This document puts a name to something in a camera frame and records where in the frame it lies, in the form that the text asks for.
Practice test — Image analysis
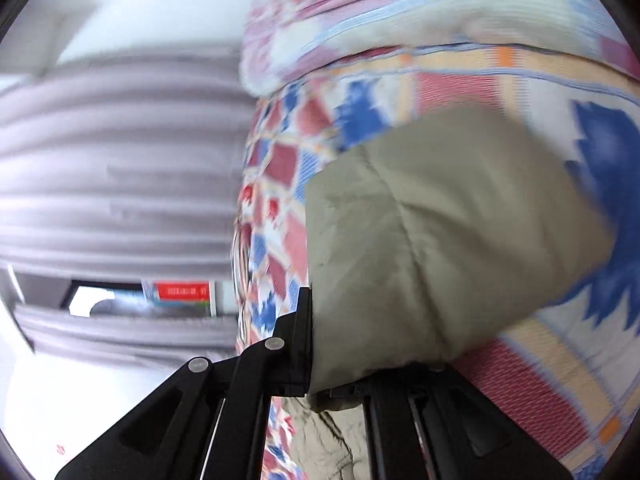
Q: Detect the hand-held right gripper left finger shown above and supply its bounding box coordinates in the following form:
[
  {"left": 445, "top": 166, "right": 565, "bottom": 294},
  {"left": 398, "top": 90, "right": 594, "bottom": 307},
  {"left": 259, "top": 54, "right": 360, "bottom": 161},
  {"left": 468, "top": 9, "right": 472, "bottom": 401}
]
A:
[{"left": 55, "top": 287, "right": 314, "bottom": 480}]

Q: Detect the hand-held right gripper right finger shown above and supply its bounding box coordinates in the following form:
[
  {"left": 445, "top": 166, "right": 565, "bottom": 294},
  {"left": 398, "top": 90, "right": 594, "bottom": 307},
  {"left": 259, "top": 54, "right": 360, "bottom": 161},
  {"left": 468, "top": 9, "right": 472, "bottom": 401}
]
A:
[{"left": 327, "top": 364, "right": 572, "bottom": 480}]

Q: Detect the khaki puffer jacket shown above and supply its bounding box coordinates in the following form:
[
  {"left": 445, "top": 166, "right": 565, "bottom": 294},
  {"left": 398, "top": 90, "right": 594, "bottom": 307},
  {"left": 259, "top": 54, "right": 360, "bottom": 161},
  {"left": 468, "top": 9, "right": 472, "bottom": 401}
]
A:
[{"left": 287, "top": 107, "right": 617, "bottom": 480}]

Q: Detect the red label carton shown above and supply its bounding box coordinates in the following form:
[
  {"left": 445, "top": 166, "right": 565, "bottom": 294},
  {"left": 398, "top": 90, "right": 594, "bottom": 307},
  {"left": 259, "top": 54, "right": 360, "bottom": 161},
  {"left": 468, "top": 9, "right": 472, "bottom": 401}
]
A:
[{"left": 142, "top": 280, "right": 217, "bottom": 319}]

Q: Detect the patterned red blue bed sheet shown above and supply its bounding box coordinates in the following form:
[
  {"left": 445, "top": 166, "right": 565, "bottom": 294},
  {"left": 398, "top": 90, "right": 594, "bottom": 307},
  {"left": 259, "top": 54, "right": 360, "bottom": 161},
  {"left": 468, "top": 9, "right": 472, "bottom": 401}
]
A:
[{"left": 232, "top": 45, "right": 640, "bottom": 480}]

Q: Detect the grey lilac curtain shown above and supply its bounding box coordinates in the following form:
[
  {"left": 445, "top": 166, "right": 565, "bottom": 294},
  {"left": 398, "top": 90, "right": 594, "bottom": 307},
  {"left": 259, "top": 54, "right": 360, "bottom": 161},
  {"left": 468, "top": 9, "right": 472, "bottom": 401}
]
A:
[{"left": 0, "top": 52, "right": 257, "bottom": 361}]

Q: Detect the pink floral quilt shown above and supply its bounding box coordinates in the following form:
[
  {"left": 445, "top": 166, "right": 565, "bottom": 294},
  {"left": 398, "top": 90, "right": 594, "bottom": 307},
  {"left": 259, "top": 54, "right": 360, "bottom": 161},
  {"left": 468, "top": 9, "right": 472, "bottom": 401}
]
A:
[{"left": 239, "top": 0, "right": 640, "bottom": 97}]

